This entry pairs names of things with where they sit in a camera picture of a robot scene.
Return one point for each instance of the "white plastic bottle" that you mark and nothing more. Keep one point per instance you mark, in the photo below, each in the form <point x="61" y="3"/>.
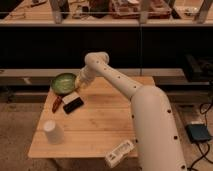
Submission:
<point x="115" y="156"/>

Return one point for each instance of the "black foot pedal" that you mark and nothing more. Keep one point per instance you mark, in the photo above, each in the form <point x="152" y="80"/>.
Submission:
<point x="198" y="133"/>

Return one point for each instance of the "black and white eraser block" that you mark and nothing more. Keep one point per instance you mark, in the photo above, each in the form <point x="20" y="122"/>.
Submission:
<point x="72" y="102"/>

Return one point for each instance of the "wooden shelf rack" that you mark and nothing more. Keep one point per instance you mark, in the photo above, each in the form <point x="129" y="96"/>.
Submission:
<point x="107" y="12"/>

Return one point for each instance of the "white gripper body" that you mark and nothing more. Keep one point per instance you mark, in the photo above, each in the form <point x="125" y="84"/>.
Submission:
<point x="82" y="80"/>

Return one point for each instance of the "red chili pepper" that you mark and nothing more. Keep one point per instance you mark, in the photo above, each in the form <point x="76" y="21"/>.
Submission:
<point x="56" y="104"/>

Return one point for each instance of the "green ceramic bowl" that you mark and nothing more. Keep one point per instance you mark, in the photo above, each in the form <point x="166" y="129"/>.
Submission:
<point x="63" y="84"/>

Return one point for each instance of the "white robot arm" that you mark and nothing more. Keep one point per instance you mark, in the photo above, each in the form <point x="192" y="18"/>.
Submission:
<point x="157" y="140"/>

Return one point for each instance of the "wooden table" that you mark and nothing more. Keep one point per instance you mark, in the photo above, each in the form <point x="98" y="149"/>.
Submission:
<point x="103" y="122"/>

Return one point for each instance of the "white paper cup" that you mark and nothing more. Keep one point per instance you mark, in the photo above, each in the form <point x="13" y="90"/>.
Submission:
<point x="53" y="132"/>

